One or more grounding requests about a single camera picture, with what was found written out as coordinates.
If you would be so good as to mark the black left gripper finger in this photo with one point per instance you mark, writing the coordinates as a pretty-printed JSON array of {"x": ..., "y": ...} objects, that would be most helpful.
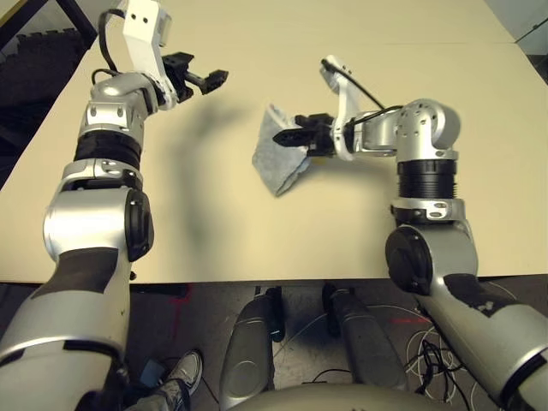
[
  {"x": 214, "y": 81},
  {"x": 180, "y": 62}
]

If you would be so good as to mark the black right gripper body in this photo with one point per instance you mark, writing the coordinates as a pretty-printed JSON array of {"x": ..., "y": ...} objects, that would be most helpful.
[{"x": 322, "y": 135}]

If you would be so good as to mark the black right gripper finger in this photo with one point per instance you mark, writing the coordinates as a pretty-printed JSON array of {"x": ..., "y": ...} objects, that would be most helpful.
[
  {"x": 306, "y": 120},
  {"x": 293, "y": 137}
]

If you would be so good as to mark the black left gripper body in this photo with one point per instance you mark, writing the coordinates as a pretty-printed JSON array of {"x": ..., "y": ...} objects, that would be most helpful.
[{"x": 182, "y": 87}]

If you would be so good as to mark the grey cloth rag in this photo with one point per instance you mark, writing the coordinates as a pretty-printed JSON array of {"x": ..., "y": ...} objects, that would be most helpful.
[{"x": 274, "y": 164}]

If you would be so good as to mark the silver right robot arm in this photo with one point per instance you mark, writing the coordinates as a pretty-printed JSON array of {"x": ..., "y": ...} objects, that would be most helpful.
[{"x": 428, "y": 180}]

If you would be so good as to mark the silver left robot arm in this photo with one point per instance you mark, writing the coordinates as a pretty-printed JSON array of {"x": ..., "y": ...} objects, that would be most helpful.
[{"x": 90, "y": 222}]

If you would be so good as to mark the black foam floor mat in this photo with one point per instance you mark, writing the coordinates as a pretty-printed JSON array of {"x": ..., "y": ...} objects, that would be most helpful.
[{"x": 38, "y": 77}]

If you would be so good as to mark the silver robot right leg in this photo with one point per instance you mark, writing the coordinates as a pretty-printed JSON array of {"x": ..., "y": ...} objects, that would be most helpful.
[{"x": 364, "y": 338}]

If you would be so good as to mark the silver robot leg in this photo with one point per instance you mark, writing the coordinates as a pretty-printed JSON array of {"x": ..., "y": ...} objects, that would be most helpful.
[
  {"x": 364, "y": 338},
  {"x": 248, "y": 347}
]

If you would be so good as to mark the silver robot left leg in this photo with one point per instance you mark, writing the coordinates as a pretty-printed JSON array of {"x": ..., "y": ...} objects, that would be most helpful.
[{"x": 248, "y": 347}]

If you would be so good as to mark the grey sneaker of bystander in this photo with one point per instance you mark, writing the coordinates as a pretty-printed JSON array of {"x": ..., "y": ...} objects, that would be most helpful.
[{"x": 186, "y": 370}]

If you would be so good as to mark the silver robot torso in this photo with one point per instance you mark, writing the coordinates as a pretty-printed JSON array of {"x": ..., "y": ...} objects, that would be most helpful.
[{"x": 329, "y": 398}]

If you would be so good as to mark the small blue floor pedal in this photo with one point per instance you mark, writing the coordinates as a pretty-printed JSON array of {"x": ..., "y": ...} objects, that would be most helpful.
[{"x": 152, "y": 372}]

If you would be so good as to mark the bystander leg in jeans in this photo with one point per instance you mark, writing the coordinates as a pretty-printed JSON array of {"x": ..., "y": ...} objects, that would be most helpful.
[{"x": 158, "y": 398}]

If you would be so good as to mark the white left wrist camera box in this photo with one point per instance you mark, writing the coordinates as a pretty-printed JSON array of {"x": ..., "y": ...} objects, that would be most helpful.
[{"x": 143, "y": 30}]

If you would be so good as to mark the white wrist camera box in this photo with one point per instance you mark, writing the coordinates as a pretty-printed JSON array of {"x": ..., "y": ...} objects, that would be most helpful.
[
  {"x": 143, "y": 30},
  {"x": 342, "y": 85}
]

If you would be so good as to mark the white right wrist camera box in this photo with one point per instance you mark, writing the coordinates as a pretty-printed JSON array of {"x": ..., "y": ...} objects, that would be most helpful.
[{"x": 342, "y": 85}]

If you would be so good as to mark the black metal frame bar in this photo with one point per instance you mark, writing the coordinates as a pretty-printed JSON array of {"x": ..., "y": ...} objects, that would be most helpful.
[{"x": 77, "y": 17}]

